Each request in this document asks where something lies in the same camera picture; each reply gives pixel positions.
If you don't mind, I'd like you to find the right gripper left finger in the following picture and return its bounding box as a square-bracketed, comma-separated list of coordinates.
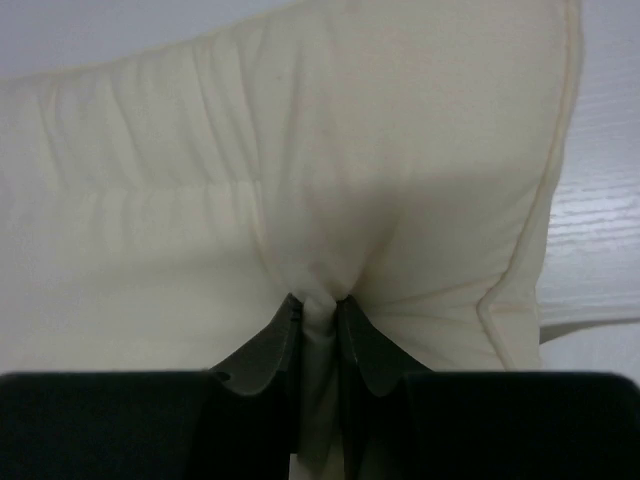
[210, 294, 303, 398]

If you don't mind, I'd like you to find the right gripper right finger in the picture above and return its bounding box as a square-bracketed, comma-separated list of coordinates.
[337, 296, 430, 398]

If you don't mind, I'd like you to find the cream white pillow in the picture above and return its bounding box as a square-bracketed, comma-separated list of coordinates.
[0, 0, 640, 480]

